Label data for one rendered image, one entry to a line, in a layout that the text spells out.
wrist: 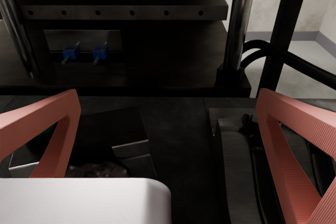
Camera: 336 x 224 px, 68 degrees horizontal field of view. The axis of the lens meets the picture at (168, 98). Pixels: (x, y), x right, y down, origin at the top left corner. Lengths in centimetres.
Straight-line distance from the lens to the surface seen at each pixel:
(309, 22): 357
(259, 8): 326
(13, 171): 55
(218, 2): 91
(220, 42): 124
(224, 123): 53
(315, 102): 91
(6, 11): 98
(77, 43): 97
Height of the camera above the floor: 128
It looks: 36 degrees down
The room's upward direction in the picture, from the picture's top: straight up
